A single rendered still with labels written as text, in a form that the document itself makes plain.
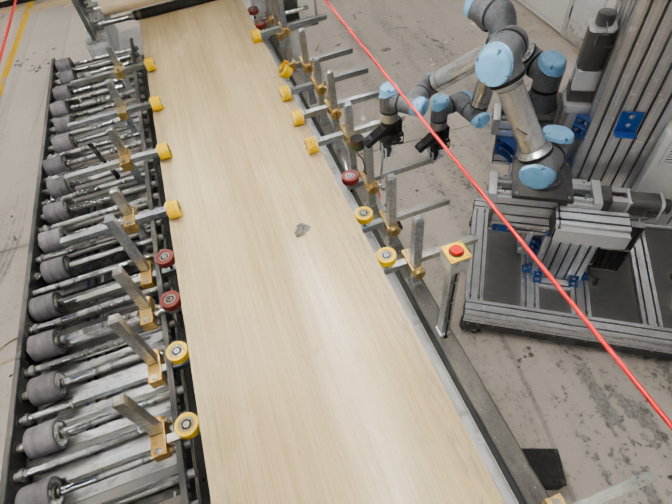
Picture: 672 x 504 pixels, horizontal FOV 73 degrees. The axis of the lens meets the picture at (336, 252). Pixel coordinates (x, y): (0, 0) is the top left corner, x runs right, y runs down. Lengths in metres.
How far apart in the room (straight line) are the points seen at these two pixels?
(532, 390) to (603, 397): 0.33
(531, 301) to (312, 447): 1.51
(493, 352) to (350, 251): 1.15
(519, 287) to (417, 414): 1.31
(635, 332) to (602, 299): 0.22
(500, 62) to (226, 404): 1.38
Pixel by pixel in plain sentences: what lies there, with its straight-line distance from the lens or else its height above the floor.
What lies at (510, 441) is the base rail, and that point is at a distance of 1.77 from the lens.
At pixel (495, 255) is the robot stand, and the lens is 2.77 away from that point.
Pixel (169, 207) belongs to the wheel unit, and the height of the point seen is 0.98.
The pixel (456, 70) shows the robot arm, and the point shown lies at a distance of 1.82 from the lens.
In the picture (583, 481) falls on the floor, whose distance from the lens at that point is 2.56.
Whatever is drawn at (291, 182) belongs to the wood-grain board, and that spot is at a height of 0.90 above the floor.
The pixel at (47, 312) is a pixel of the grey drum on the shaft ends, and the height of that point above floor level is 0.82.
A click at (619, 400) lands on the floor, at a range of 2.75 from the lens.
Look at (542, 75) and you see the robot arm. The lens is 2.26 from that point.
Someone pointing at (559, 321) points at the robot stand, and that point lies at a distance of 2.58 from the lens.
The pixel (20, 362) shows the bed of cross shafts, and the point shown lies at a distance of 2.20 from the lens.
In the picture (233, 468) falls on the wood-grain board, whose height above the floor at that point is 0.90.
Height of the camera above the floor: 2.36
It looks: 51 degrees down
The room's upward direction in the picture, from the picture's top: 10 degrees counter-clockwise
